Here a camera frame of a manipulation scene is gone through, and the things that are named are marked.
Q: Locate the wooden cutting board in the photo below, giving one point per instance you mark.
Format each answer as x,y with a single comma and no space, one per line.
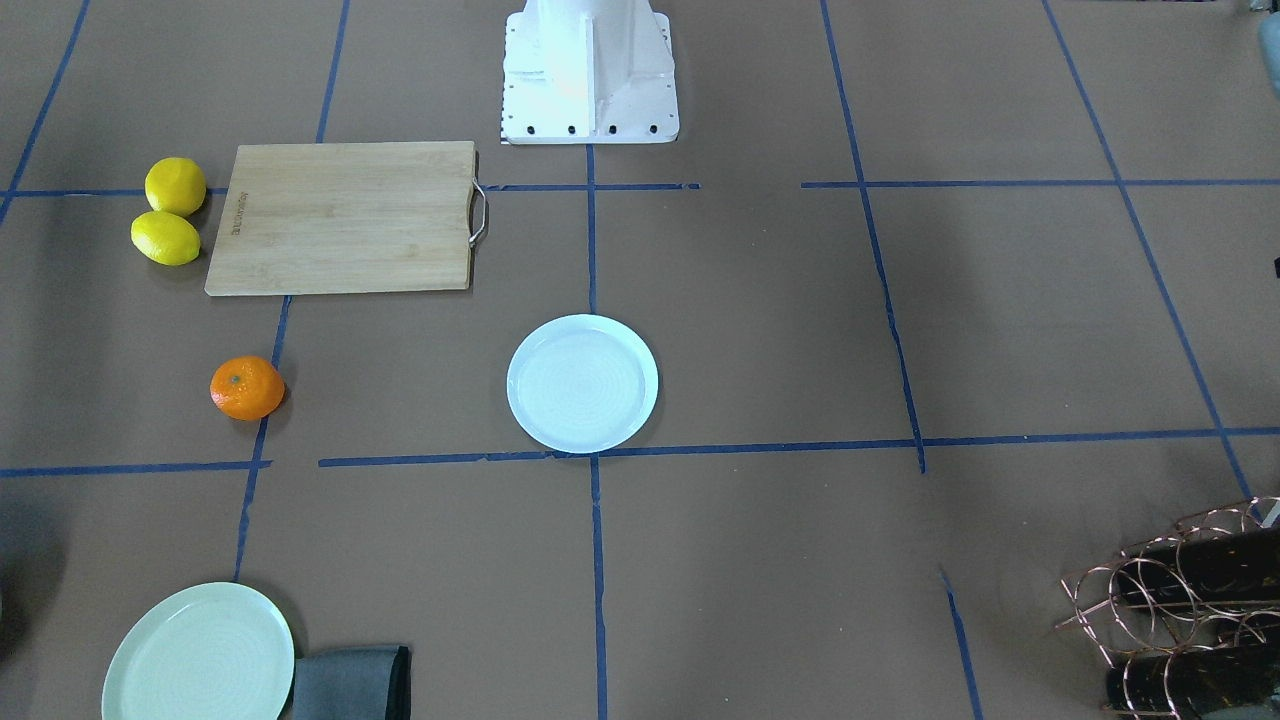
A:
324,218

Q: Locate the yellow lemon lower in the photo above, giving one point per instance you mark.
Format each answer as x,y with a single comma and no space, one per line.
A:
176,186

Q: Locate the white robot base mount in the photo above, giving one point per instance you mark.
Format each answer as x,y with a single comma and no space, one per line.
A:
577,72

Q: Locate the yellow lemon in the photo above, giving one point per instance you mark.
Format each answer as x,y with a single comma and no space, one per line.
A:
176,186
165,238

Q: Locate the light green plate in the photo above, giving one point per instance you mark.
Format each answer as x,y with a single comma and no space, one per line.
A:
218,650

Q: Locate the light blue plate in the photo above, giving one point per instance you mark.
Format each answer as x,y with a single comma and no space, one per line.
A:
582,384

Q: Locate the yellow lemon upper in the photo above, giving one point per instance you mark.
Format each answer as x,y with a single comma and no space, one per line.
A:
165,238

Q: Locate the grey folded cloth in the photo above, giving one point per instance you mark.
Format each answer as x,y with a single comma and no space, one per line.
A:
357,682

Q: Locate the copper wire bottle rack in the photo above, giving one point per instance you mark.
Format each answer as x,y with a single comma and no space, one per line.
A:
1186,622

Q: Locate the orange mandarin fruit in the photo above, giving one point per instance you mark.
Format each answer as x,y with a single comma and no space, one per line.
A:
247,388

